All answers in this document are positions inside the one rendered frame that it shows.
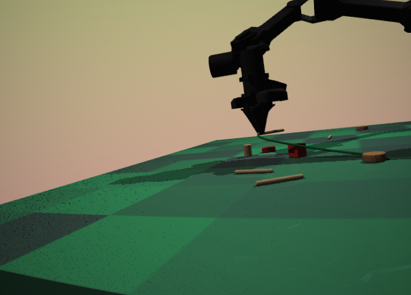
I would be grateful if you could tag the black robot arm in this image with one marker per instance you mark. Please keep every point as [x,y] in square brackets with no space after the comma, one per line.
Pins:
[251,44]

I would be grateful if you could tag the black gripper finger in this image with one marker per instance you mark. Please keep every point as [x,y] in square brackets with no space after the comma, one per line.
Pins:
[249,116]
[260,115]

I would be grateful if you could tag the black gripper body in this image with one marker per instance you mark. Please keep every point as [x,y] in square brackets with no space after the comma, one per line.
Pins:
[255,92]

